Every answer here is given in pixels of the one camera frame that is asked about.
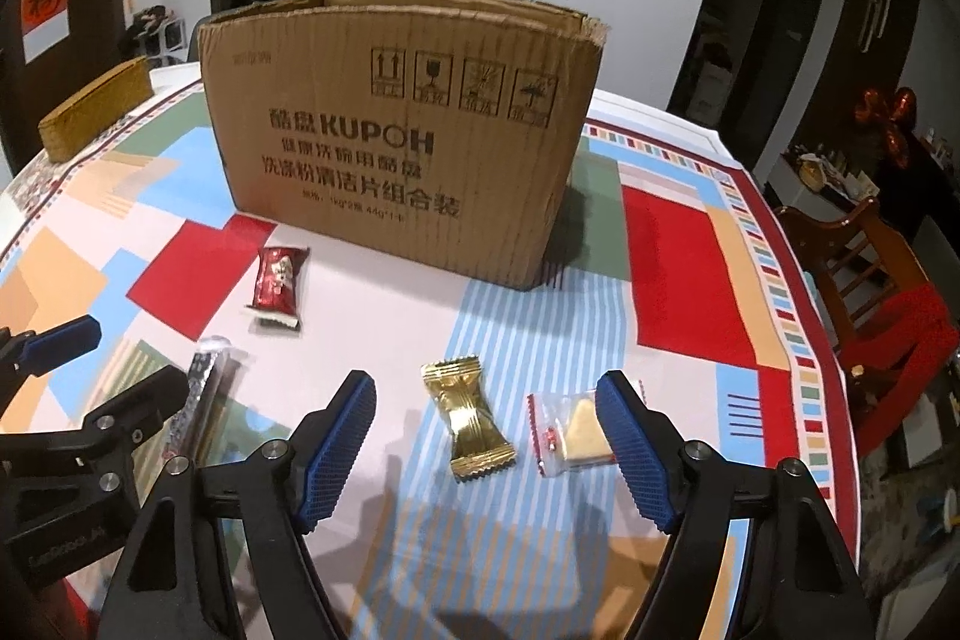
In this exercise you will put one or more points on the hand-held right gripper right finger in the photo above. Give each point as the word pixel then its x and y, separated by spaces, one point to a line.
pixel 637 452

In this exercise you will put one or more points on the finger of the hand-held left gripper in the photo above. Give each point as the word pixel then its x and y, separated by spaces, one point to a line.
pixel 150 396
pixel 64 340

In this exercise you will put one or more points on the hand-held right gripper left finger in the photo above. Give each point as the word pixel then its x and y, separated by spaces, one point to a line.
pixel 334 460

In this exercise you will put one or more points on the long silver snack packet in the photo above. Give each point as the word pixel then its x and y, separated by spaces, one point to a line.
pixel 214 385

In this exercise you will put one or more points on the clear packet with yellow wedge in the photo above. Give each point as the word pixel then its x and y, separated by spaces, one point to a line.
pixel 570 437

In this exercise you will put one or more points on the gold snack packet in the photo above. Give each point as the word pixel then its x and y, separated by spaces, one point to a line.
pixel 465 415

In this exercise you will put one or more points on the red snack packet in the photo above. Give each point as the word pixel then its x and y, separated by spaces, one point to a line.
pixel 277 280

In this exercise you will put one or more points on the brown cardboard box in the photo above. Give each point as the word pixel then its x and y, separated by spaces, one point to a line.
pixel 375 123

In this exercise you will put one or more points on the colourful patterned tablecloth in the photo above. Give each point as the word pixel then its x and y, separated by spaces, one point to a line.
pixel 675 272

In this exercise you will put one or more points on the woven rattan box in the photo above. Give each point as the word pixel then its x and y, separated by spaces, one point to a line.
pixel 90 108

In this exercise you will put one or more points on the wooden high chair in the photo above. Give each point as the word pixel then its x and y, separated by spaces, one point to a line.
pixel 836 310

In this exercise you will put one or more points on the red garment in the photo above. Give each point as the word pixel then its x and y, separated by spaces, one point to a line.
pixel 907 340

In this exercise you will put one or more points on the white shelf unit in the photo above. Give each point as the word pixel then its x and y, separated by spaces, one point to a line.
pixel 176 36

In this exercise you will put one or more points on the dark brown door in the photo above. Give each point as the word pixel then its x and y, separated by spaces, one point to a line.
pixel 97 10

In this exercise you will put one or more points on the red and white door poster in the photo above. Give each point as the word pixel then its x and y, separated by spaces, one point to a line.
pixel 45 3

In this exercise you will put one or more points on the white low sideboard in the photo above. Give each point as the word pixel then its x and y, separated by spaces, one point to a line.
pixel 855 184

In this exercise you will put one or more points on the red foil balloon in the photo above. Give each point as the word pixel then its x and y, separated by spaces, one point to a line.
pixel 896 141

